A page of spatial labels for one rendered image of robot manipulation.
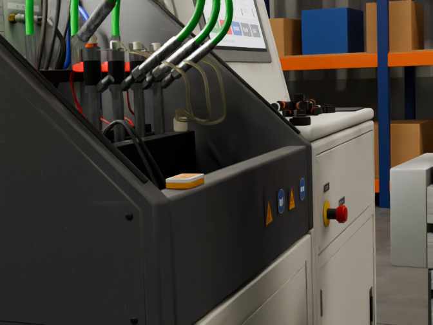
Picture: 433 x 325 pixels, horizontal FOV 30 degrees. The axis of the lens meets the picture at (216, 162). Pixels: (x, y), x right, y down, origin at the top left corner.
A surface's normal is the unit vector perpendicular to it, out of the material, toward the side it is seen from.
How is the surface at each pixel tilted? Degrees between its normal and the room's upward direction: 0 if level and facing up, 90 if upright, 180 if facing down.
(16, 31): 90
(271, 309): 90
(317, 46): 90
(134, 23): 90
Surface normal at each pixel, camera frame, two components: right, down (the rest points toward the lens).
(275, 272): 0.94, 0.00
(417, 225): -0.46, 0.11
